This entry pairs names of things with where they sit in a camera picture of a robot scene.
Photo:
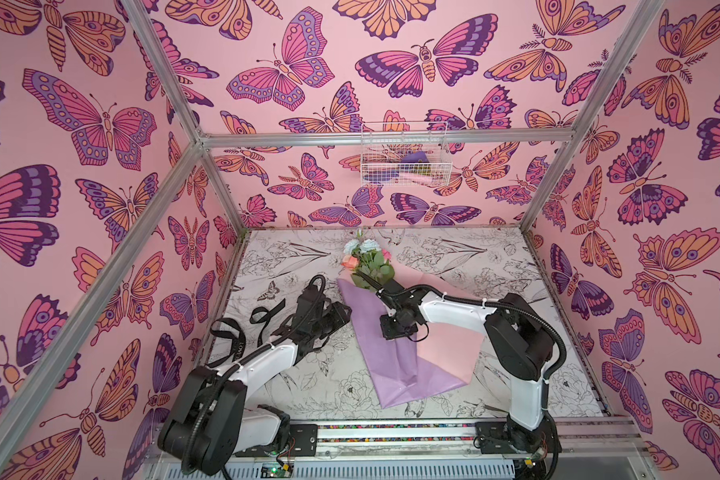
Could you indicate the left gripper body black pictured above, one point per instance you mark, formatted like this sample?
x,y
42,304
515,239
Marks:
x,y
329,321

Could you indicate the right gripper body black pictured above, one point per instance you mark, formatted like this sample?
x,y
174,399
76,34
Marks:
x,y
390,327

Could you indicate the purple pink wrapping paper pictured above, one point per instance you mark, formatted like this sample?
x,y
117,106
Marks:
x,y
440,359

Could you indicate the orange pink fake rose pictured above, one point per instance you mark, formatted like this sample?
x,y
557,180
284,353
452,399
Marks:
x,y
350,262

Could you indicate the white fake flower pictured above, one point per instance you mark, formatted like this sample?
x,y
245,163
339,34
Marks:
x,y
359,244

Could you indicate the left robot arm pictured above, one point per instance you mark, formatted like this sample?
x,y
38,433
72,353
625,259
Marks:
x,y
211,419

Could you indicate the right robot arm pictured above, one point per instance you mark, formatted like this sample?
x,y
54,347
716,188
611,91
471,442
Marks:
x,y
528,348

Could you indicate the black printed ribbon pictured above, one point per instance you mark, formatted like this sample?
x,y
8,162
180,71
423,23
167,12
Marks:
x,y
228,330

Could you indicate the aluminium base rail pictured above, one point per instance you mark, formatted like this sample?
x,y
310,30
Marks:
x,y
585,448

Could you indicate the white wire basket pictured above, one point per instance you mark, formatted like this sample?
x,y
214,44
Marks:
x,y
405,157

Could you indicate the aluminium frame structure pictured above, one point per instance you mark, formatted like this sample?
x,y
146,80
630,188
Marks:
x,y
17,419

